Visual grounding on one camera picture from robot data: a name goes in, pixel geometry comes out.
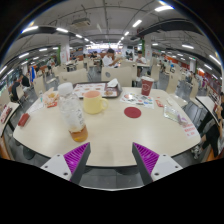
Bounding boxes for ceiling air conditioner unit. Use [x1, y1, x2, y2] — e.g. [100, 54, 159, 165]
[70, 17, 92, 28]

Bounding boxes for beige chair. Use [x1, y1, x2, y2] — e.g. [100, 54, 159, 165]
[100, 65, 133, 88]
[58, 68, 89, 85]

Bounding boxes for clear plastic packet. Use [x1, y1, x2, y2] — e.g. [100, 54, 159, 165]
[163, 105, 189, 127]

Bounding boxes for red paper cup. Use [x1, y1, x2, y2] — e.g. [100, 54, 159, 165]
[140, 76, 155, 97]

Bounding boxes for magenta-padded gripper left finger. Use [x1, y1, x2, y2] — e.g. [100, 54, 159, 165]
[40, 142, 92, 185]

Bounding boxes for brown tray with paper liner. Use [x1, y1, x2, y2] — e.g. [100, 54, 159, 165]
[72, 81, 123, 100]

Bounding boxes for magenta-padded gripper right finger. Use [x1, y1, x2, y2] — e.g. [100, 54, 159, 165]
[131, 142, 184, 186]

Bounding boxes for red wallet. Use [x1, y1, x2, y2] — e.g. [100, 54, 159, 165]
[17, 113, 31, 128]

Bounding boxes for clear plastic drink bottle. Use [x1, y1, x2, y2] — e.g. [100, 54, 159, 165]
[57, 82, 89, 143]

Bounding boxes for ceiling lights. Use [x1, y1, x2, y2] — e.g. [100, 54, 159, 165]
[0, 3, 223, 76]

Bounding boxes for colourful printed leaflet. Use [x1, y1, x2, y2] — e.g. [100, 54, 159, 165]
[119, 91, 156, 110]

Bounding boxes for group of beige chairs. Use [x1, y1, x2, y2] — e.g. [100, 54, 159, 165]
[31, 58, 183, 98]

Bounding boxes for person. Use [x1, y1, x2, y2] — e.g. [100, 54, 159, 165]
[9, 77, 22, 103]
[19, 73, 33, 94]
[101, 48, 123, 69]
[214, 92, 224, 116]
[134, 50, 148, 78]
[196, 109, 224, 158]

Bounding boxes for beige dining table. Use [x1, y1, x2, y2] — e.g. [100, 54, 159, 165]
[195, 95, 218, 125]
[0, 101, 20, 138]

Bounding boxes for clear plastic food bag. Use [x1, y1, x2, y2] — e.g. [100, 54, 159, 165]
[42, 88, 60, 108]

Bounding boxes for flat round red coaster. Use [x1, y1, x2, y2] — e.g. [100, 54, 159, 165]
[123, 106, 143, 119]

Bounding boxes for crumpled white napkin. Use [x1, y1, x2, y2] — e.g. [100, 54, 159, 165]
[106, 78, 121, 89]

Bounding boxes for white paper receipt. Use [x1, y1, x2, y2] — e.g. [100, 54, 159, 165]
[25, 99, 45, 115]

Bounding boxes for yellow mug with pink inside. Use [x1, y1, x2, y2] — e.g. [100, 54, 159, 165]
[82, 90, 110, 115]

